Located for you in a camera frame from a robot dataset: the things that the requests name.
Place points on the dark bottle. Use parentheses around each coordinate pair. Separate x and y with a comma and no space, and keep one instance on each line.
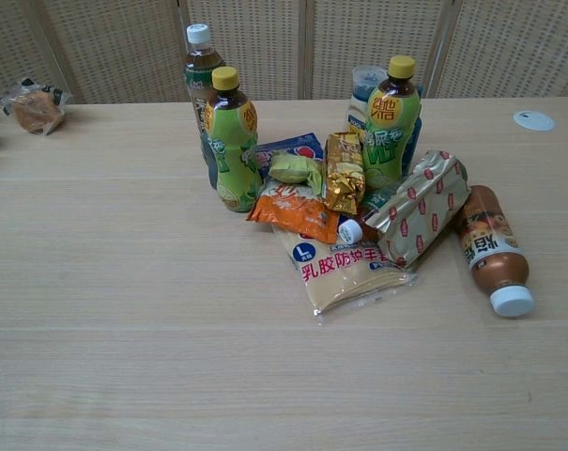
(199,70)

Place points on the brown milk tea bottle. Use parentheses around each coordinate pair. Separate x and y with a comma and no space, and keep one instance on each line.
(492,244)

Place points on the orange snack packet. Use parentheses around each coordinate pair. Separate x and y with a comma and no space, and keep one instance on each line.
(293,211)

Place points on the green wrapped candy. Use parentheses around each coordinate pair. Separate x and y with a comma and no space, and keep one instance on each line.
(295,170)

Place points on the lying bottle white cap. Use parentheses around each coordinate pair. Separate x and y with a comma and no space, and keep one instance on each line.
(358,225)

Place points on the blue snack packet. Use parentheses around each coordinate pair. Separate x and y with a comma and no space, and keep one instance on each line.
(295,148)

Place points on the gold foil snack packet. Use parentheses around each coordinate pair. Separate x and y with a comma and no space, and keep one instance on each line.
(343,174)

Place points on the latex gloves clear pack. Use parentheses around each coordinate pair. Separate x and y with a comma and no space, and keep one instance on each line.
(344,277)

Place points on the beige red patterned packet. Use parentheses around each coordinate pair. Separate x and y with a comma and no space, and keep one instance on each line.
(422,211)

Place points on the perforated folding screen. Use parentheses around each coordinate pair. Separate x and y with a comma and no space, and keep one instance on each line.
(283,47)

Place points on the wrapped bread clear bag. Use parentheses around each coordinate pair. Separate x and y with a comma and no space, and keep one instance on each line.
(35,110)

